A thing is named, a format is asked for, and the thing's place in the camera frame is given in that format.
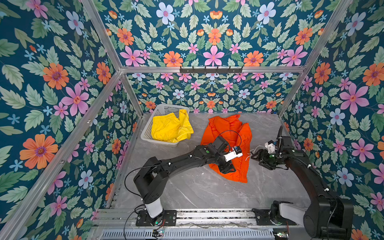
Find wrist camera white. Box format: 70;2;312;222
224;146;243;162
265;141;277;154

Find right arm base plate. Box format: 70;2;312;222
252;209;297;226

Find orange shorts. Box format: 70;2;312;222
201;115;253;184

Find aluminium mounting rail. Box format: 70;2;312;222
94;208;304;228

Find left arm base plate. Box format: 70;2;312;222
136;210;178;227

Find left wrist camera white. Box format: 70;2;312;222
224;146;243;162

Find white slotted cable duct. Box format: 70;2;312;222
101;229;275;240

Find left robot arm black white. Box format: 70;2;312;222
134;137;243;226

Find yellow shorts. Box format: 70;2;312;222
151;109;194;143

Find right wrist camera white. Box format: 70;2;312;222
265;141;277;154

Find black hook rail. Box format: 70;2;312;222
179;66;243;75

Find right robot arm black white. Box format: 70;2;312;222
251;136;354;240

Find white plastic laundry basket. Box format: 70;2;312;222
141;104;190;147

